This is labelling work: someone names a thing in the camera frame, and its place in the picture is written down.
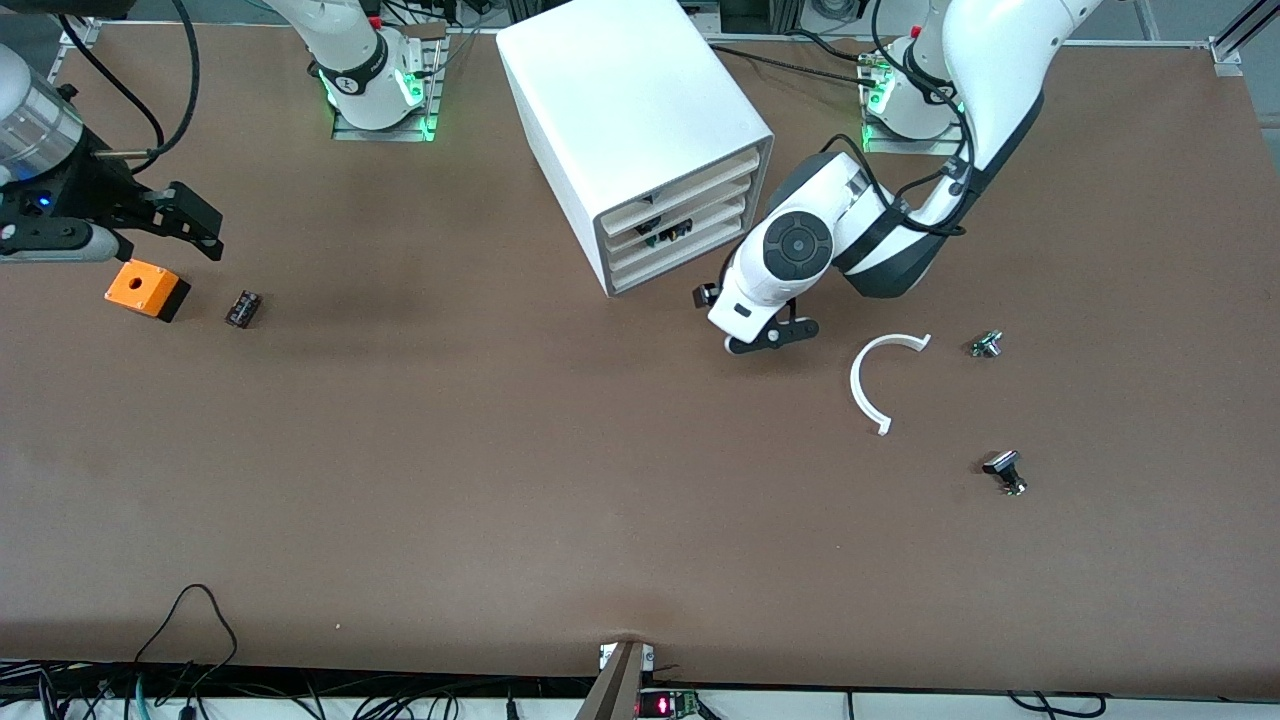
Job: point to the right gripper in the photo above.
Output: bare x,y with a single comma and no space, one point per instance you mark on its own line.
97,192

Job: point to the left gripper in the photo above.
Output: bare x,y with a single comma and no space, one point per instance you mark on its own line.
706,295

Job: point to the white drawer with tan front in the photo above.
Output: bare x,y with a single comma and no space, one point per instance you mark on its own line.
715,200
700,245
715,220
715,178

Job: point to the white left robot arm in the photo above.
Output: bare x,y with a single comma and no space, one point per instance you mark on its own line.
1000,60

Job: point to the orange button box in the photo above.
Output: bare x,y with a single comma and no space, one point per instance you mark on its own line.
140,285

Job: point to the white drawer cabinet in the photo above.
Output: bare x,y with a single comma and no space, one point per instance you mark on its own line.
620,90

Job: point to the small silver button part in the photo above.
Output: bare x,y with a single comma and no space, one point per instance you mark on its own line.
986,345

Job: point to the black-headed silver button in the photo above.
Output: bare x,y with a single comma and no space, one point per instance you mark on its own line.
1003,464

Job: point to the small black contact block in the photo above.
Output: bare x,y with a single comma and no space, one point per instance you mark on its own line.
243,308

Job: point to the white curved plastic arc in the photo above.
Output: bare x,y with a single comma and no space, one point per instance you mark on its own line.
855,388

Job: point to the red LED display board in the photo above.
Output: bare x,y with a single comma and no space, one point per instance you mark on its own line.
665,705

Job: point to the aluminium frame corner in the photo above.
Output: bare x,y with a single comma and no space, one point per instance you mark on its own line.
1228,55
78,35

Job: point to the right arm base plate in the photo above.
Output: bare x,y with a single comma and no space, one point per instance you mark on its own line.
400,134

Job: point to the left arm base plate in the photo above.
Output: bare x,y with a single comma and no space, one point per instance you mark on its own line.
900,146

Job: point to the white mounting bracket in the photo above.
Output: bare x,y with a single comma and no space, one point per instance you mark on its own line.
606,655

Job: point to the wooden camera post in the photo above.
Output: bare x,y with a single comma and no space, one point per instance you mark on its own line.
615,690

